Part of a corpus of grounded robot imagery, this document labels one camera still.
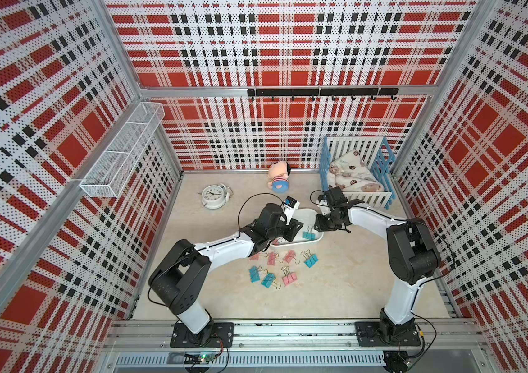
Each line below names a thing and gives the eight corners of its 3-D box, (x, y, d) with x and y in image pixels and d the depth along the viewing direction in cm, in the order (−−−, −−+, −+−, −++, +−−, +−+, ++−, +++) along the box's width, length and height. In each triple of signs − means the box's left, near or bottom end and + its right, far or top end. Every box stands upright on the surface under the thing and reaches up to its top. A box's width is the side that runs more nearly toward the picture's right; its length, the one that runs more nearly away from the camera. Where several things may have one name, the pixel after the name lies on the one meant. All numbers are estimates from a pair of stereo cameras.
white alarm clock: (201, 208, 108) (199, 203, 104) (207, 188, 116) (205, 183, 112) (227, 208, 108) (225, 203, 104) (230, 188, 116) (229, 182, 112)
